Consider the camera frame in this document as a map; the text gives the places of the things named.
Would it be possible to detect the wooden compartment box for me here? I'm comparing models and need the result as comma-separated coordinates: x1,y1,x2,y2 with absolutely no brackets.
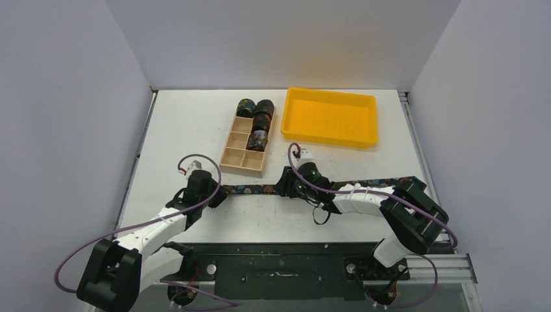
219,99,276,177

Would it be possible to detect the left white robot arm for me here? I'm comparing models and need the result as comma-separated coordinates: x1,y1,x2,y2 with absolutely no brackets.
76,169,225,311

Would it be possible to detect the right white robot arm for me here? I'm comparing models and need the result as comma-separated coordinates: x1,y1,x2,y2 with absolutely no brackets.
274,162,449,279

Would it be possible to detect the yellow plastic tray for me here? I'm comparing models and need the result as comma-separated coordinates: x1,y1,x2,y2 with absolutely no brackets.
281,88,378,149

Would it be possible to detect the rolled tie blue yellow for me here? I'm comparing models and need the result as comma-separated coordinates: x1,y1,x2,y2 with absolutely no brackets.
236,98,256,118

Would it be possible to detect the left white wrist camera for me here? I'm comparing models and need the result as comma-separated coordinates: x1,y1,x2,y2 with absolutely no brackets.
183,161,202,177

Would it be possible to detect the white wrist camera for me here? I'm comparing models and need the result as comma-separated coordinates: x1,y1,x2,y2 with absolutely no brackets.
292,148,314,168
183,161,202,177

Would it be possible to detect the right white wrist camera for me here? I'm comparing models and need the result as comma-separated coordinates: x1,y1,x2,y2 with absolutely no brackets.
292,148,314,168

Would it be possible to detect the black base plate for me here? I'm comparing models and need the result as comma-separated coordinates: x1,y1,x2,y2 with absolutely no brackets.
167,242,410,301

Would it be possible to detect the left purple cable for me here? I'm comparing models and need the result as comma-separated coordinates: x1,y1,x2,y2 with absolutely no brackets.
53,154,240,312

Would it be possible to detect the purple cable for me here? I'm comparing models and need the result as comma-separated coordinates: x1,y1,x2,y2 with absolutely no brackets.
287,142,459,310
53,154,240,312

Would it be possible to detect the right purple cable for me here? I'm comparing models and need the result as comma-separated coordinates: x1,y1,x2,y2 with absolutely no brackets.
287,142,459,310

